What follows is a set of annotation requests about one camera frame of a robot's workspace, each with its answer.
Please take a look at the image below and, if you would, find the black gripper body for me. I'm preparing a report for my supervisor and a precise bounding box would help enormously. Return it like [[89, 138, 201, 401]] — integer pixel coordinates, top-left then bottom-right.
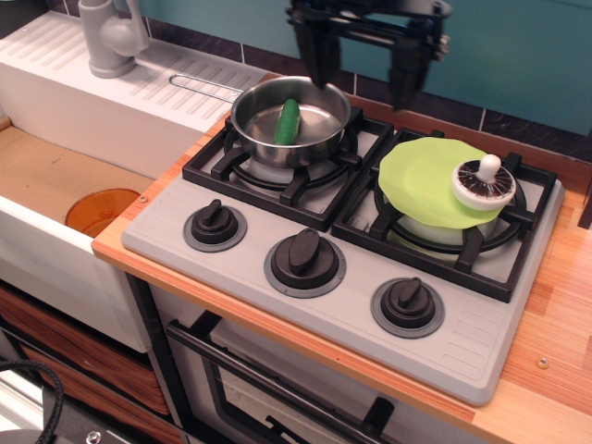
[[286, 1, 451, 60]]

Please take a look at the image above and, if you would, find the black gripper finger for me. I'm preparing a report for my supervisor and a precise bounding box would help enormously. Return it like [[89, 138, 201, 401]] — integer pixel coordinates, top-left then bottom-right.
[[389, 43, 431, 111], [295, 22, 341, 89]]

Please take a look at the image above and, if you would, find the green toy pickle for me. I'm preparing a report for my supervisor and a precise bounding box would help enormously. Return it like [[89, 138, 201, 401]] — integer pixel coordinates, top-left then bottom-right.
[[273, 99, 301, 145]]

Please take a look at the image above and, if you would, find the white brown toy mushroom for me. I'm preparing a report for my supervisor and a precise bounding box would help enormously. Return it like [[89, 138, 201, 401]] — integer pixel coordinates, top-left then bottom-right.
[[451, 154, 517, 212]]

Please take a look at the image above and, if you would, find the stainless steel pot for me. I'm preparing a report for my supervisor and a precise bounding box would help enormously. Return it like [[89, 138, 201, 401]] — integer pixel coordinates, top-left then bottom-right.
[[168, 73, 352, 169]]

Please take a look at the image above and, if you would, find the lime green plate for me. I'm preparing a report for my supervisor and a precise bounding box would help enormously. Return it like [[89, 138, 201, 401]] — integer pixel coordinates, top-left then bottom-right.
[[377, 137, 502, 229]]

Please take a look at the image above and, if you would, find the grey toy stove top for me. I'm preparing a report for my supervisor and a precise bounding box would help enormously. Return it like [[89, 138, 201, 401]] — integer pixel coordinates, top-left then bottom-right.
[[121, 113, 564, 405]]

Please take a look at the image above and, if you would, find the black left stove knob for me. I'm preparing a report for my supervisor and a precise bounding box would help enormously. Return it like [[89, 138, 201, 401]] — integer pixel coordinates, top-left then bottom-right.
[[183, 199, 247, 253]]

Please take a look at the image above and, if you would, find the black stove knob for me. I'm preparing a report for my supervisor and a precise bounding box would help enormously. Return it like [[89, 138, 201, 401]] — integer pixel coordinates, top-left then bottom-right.
[[371, 277, 445, 339], [183, 199, 247, 253], [264, 228, 347, 299]]

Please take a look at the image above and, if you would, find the black middle stove knob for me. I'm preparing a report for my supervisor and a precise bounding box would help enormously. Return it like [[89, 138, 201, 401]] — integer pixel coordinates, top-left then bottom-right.
[[264, 228, 347, 299]]

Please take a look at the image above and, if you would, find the black right stove knob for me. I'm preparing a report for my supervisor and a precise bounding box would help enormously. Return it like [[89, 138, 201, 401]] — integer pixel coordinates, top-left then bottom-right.
[[371, 277, 445, 339]]

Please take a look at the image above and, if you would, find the black left burner grate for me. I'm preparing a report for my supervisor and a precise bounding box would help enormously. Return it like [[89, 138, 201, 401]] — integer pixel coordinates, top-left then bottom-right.
[[182, 107, 395, 231]]

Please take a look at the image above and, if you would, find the black burner grate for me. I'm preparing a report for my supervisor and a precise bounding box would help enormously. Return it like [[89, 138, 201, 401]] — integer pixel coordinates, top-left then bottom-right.
[[182, 107, 395, 231], [331, 129, 562, 302]]

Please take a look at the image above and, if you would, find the grey toy faucet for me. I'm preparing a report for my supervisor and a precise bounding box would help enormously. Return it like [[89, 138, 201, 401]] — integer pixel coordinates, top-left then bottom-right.
[[79, 0, 149, 79]]

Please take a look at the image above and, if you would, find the black right burner grate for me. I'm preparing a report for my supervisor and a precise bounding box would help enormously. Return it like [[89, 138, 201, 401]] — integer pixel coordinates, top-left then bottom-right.
[[331, 129, 562, 302]]

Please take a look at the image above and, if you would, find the orange translucent bowl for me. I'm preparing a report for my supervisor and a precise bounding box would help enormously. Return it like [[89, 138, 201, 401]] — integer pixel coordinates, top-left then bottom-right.
[[65, 188, 140, 238]]

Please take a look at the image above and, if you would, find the wood grain drawer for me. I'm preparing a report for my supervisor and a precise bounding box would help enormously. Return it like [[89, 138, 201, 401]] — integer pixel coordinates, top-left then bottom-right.
[[1, 282, 183, 443]]

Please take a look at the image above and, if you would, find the oven door with black handle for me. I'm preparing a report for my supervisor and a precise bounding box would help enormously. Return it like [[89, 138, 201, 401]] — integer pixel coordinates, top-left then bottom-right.
[[166, 309, 408, 444]]

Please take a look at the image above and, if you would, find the black braided cable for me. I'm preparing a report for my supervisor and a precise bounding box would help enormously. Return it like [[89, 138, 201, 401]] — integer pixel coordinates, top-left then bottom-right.
[[0, 359, 65, 444]]

